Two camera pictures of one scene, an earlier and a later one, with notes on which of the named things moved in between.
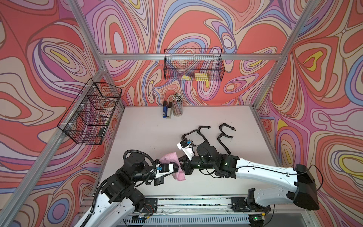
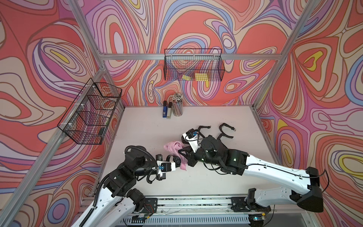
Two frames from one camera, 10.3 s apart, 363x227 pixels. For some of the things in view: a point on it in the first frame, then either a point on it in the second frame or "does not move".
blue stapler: (165, 109) does not move
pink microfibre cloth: (179, 175) -> (173, 148)
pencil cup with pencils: (177, 101) does not move
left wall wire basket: (89, 118) does not move
